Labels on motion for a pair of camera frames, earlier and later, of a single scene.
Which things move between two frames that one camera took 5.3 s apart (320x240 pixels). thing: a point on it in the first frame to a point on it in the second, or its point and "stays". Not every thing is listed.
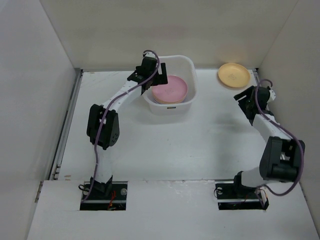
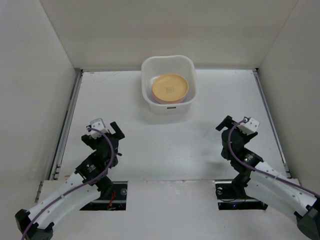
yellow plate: x=234 y=75 to x=170 y=89
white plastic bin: x=183 y=65 stays
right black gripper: x=244 y=100 to x=235 y=131
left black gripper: x=161 y=79 to x=91 y=140
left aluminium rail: x=61 y=146 stays
